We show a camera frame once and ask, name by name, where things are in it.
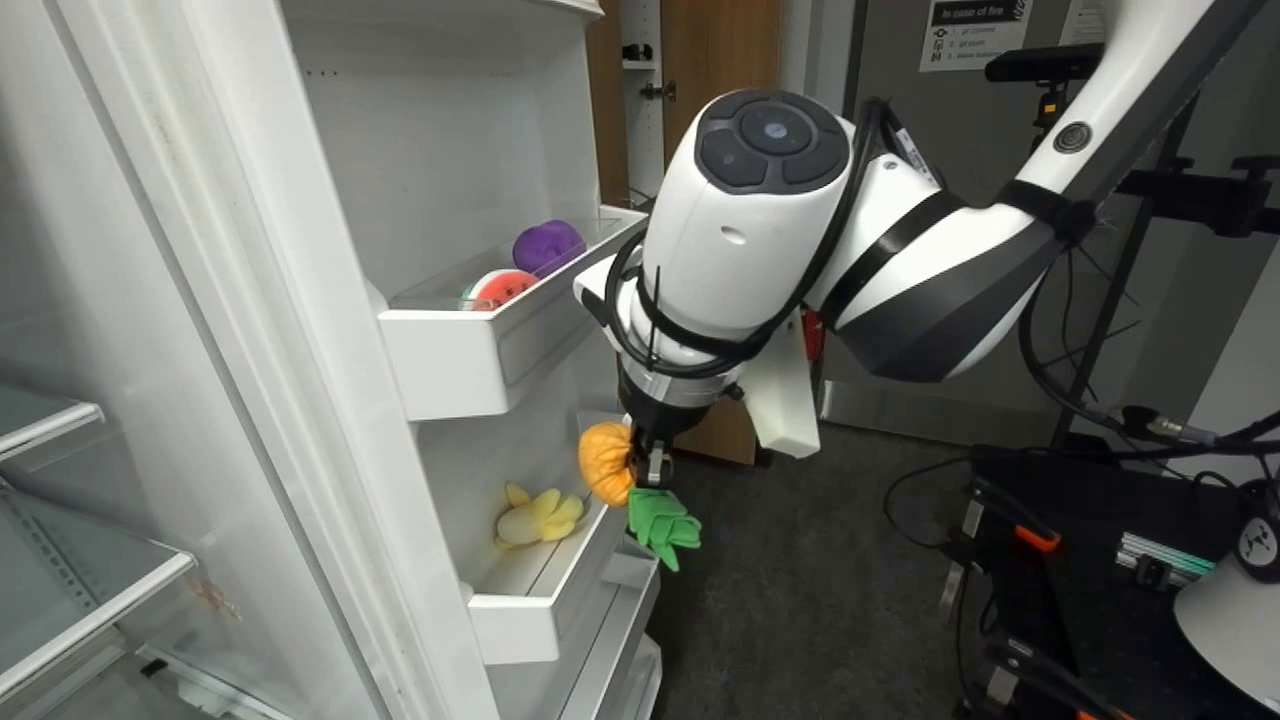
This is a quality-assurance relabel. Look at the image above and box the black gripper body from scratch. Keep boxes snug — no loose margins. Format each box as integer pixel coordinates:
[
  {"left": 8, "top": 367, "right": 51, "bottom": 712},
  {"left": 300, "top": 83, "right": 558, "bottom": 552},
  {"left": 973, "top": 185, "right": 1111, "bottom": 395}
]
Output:
[{"left": 616, "top": 375, "right": 738, "bottom": 460}]

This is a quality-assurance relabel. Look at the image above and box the black equipment cart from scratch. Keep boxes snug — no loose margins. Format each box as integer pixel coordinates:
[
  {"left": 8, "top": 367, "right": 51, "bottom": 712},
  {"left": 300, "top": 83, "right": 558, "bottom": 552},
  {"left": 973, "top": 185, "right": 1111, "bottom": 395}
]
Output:
[{"left": 947, "top": 438, "right": 1280, "bottom": 720}]

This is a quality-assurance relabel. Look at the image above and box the black camera stand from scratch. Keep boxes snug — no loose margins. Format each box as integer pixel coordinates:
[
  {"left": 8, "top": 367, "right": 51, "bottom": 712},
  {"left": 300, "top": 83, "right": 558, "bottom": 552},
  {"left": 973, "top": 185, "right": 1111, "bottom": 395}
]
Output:
[{"left": 1014, "top": 70, "right": 1280, "bottom": 453}]

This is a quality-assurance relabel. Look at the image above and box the black stereo camera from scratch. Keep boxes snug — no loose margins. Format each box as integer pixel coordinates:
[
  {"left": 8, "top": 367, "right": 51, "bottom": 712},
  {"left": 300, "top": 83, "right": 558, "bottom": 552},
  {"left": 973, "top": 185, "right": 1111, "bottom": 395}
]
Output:
[{"left": 980, "top": 41, "right": 1111, "bottom": 86}]

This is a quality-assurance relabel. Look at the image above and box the white round lamp shade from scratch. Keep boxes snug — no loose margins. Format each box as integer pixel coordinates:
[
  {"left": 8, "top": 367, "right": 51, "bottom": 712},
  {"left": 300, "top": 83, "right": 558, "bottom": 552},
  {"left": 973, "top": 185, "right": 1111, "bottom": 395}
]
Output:
[{"left": 1168, "top": 548, "right": 1280, "bottom": 720}]

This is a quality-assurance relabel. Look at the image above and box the brown wooden cabinet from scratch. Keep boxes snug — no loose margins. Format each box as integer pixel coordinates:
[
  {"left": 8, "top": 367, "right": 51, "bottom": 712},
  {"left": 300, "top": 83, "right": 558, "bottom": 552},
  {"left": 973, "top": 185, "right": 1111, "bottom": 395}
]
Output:
[{"left": 583, "top": 0, "right": 793, "bottom": 211}]

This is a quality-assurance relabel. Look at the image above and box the yellow banana plush toy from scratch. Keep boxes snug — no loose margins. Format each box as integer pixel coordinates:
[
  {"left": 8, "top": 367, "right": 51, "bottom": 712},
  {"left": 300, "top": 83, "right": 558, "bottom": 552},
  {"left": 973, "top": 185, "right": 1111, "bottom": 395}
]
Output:
[{"left": 489, "top": 478, "right": 590, "bottom": 556}]

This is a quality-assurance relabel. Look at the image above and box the orange pineapple plush toy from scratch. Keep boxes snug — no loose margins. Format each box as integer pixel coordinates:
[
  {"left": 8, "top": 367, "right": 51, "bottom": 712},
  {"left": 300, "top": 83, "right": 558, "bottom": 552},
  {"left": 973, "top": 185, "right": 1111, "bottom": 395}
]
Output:
[{"left": 571, "top": 415, "right": 709, "bottom": 578}]

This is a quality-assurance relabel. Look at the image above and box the white fridge door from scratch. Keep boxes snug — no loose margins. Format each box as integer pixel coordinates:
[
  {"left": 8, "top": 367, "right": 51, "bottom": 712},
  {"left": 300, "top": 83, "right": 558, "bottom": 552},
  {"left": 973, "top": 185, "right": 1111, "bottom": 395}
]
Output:
[{"left": 46, "top": 0, "right": 673, "bottom": 720}]

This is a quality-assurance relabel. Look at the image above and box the white fridge door bin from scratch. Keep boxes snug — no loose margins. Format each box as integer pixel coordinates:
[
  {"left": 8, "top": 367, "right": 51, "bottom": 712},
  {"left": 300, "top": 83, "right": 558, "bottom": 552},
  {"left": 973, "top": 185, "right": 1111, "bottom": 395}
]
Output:
[
  {"left": 457, "top": 395, "right": 673, "bottom": 667},
  {"left": 371, "top": 198, "right": 659, "bottom": 429},
  {"left": 590, "top": 631, "right": 673, "bottom": 720},
  {"left": 485, "top": 534, "right": 669, "bottom": 720}
]

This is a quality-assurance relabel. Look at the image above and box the white wall sign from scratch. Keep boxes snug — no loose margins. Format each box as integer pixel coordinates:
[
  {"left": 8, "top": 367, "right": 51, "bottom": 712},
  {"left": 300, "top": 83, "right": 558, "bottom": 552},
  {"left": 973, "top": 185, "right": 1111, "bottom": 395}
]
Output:
[{"left": 915, "top": 0, "right": 1040, "bottom": 81}]

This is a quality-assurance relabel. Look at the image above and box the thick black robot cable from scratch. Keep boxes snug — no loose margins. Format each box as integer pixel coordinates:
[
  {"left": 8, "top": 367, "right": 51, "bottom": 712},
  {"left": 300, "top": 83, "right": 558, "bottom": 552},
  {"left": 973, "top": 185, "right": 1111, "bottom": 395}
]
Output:
[{"left": 1014, "top": 257, "right": 1280, "bottom": 463}]

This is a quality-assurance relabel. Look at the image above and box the glass fridge shelf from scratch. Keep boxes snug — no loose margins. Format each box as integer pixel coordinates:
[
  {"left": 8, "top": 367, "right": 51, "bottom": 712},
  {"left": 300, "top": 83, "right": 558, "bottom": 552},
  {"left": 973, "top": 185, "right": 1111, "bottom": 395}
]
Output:
[
  {"left": 0, "top": 478, "right": 199, "bottom": 709},
  {"left": 0, "top": 379, "right": 110, "bottom": 469}
]

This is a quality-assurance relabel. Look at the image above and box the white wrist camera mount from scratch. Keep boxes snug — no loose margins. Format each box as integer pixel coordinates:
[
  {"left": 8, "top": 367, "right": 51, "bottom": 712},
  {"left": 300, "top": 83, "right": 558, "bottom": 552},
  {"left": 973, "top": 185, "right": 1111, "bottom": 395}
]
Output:
[{"left": 731, "top": 309, "right": 828, "bottom": 463}]

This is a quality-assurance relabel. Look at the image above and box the purple plush toy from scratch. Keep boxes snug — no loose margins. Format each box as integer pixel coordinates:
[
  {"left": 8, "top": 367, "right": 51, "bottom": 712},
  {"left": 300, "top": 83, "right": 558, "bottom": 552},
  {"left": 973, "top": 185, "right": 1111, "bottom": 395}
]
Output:
[{"left": 509, "top": 215, "right": 590, "bottom": 282}]

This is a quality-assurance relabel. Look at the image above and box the red plush toy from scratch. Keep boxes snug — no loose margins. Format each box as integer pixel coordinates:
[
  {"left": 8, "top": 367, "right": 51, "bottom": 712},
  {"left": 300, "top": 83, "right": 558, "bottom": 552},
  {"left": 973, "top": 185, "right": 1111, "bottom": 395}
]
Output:
[{"left": 464, "top": 262, "right": 545, "bottom": 314}]

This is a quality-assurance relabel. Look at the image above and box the white fridge body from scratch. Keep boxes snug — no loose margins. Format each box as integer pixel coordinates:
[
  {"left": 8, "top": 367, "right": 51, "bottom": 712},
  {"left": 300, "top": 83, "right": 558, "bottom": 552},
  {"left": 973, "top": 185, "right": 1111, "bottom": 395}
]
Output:
[{"left": 0, "top": 0, "right": 393, "bottom": 720}]

